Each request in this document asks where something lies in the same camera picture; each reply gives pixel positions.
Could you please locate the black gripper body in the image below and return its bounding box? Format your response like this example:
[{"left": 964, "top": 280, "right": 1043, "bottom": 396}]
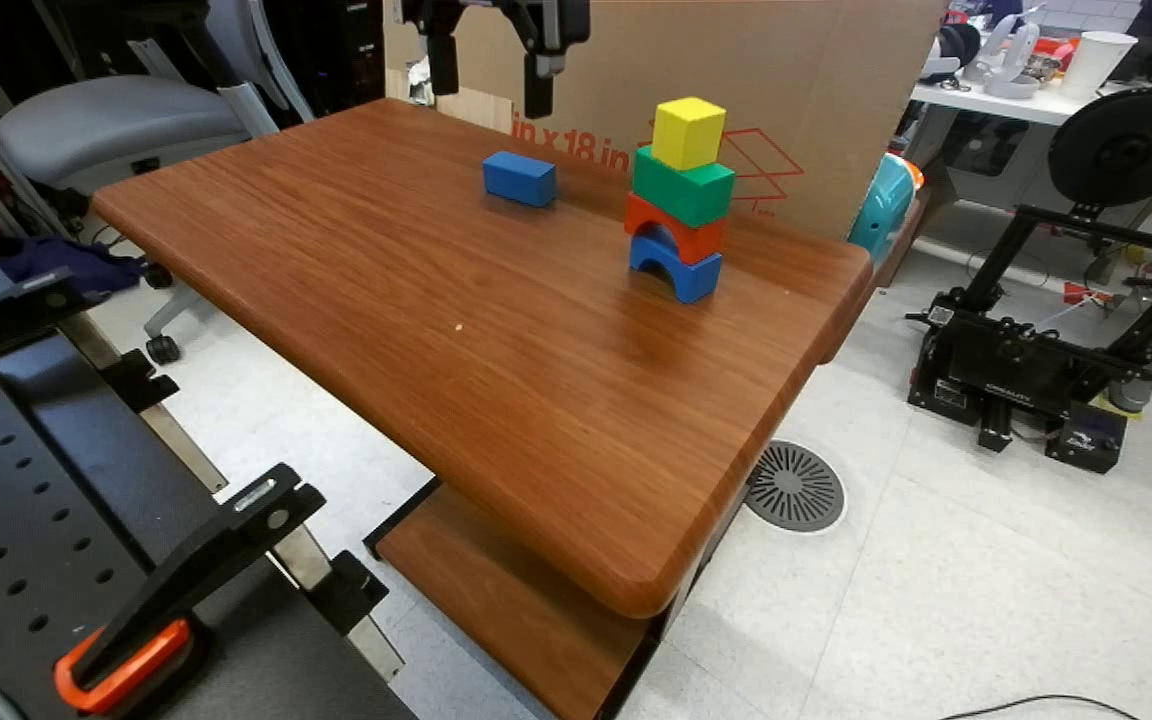
[{"left": 397, "top": 0, "right": 595, "bottom": 55}]

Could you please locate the blue rectangular foam block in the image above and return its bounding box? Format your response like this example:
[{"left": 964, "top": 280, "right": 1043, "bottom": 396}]
[{"left": 481, "top": 150, "right": 561, "bottom": 211}]

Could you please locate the green foam block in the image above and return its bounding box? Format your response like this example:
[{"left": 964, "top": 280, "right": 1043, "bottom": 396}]
[{"left": 628, "top": 139, "right": 738, "bottom": 233}]

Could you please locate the orange foam arch block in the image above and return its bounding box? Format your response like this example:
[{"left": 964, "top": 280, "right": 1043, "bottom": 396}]
[{"left": 618, "top": 193, "right": 726, "bottom": 269}]

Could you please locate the blue foam arch block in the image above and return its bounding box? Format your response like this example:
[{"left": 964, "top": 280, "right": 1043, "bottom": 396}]
[{"left": 628, "top": 229, "right": 726, "bottom": 309}]

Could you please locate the yellow foam cube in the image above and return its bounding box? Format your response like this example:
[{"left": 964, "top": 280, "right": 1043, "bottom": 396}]
[{"left": 648, "top": 91, "right": 733, "bottom": 172}]

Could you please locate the large brown cardboard box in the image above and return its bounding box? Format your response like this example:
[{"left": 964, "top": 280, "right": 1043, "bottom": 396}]
[{"left": 378, "top": 0, "right": 948, "bottom": 253}]

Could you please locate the grey office chair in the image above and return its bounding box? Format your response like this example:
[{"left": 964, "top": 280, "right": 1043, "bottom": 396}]
[{"left": 0, "top": 0, "right": 320, "bottom": 371}]

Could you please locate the teal plastic object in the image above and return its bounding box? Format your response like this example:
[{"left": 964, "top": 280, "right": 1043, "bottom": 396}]
[{"left": 847, "top": 152, "right": 927, "bottom": 264}]

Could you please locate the dark blue cloth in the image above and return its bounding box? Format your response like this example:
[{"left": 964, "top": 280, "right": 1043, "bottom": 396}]
[{"left": 0, "top": 238, "right": 148, "bottom": 306}]

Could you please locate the white background desk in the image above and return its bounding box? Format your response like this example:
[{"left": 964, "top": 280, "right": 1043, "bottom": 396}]
[{"left": 908, "top": 72, "right": 1152, "bottom": 134}]

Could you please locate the round grey floor drain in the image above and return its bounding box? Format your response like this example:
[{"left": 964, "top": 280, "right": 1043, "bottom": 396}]
[{"left": 738, "top": 439, "right": 850, "bottom": 535}]

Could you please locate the wooden lower table shelf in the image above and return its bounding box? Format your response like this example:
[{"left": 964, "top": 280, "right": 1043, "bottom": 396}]
[{"left": 372, "top": 484, "right": 665, "bottom": 720}]

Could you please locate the black 3D printer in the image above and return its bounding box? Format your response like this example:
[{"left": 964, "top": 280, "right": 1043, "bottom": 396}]
[{"left": 903, "top": 196, "right": 1152, "bottom": 456}]

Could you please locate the black clamp with orange grip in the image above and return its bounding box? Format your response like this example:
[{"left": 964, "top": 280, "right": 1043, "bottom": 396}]
[{"left": 53, "top": 461, "right": 328, "bottom": 720}]

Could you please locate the black filament spool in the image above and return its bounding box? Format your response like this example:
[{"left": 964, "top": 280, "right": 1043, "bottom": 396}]
[{"left": 1043, "top": 84, "right": 1152, "bottom": 211}]

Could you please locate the black perforated mounting board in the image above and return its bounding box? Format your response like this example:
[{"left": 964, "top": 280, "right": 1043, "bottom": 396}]
[{"left": 0, "top": 334, "right": 421, "bottom": 720}]

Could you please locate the small black electronics box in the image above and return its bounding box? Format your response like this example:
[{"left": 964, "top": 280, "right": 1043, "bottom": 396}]
[{"left": 1038, "top": 404, "right": 1131, "bottom": 480}]

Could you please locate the black bracket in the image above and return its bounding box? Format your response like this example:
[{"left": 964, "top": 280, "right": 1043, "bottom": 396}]
[{"left": 100, "top": 349, "right": 184, "bottom": 416}]

